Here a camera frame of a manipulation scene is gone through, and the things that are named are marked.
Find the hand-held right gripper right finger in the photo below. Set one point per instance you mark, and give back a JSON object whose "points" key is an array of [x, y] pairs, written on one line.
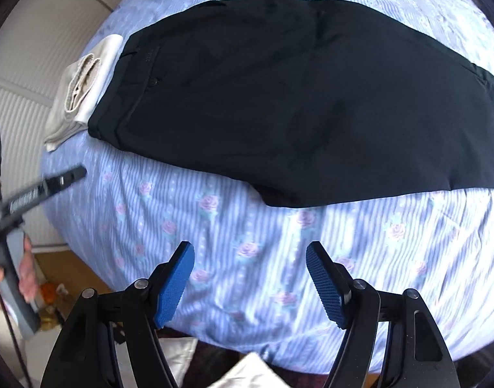
{"points": [[327, 287]]}

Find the person's left hand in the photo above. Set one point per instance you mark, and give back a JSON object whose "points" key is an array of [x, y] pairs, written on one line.
{"points": [[28, 270]]}

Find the small orange object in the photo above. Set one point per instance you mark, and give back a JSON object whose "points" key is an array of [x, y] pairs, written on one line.
{"points": [[48, 291]]}

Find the black pants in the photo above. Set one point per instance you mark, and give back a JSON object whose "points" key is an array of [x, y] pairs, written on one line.
{"points": [[291, 101]]}

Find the folded beige garment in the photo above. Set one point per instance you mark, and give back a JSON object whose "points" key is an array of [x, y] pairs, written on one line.
{"points": [[91, 89]]}

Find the blue floral bed sheet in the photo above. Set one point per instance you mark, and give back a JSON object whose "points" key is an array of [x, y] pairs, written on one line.
{"points": [[251, 250]]}

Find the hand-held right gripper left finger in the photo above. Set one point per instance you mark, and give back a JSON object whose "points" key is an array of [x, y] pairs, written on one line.
{"points": [[174, 287]]}

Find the white quilted cloth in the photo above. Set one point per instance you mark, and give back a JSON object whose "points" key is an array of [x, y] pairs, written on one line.
{"points": [[247, 372]]}

